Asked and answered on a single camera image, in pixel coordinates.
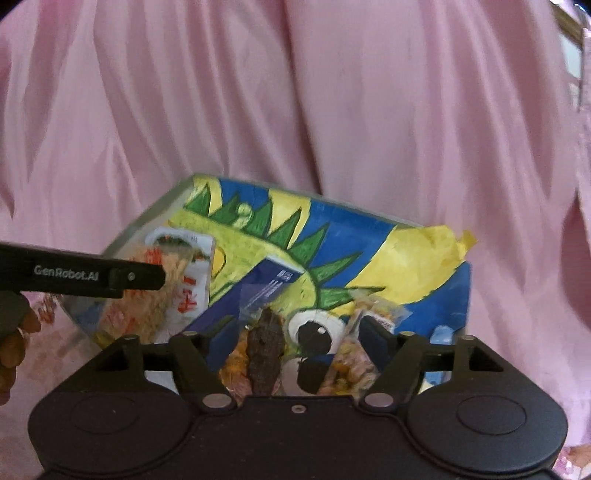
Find dark brown jerky packet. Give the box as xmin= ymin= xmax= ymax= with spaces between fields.
xmin=246 ymin=308 xmax=286 ymax=396

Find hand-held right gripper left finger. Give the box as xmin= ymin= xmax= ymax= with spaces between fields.
xmin=95 ymin=315 xmax=239 ymax=412

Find white orange snack packet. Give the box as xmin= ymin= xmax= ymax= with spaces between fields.
xmin=98 ymin=225 xmax=219 ymax=345

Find clear candy packet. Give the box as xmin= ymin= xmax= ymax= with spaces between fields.
xmin=322 ymin=296 xmax=413 ymax=398

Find large pink curtain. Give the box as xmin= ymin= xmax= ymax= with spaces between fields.
xmin=0 ymin=0 xmax=591 ymax=416

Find painted cardboard box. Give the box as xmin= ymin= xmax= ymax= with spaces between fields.
xmin=60 ymin=172 xmax=479 ymax=398

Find blue snack packet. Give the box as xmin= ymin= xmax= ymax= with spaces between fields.
xmin=184 ymin=255 xmax=308 ymax=334

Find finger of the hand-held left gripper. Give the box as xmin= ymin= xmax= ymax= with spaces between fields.
xmin=109 ymin=261 xmax=167 ymax=299

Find pink floral blanket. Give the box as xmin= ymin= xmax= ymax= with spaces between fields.
xmin=0 ymin=291 xmax=591 ymax=480

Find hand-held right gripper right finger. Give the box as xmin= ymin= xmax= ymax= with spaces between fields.
xmin=359 ymin=316 xmax=504 ymax=409

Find person's left hand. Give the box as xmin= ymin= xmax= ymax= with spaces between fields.
xmin=0 ymin=305 xmax=42 ymax=407

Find window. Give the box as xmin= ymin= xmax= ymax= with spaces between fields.
xmin=553 ymin=0 xmax=591 ymax=52

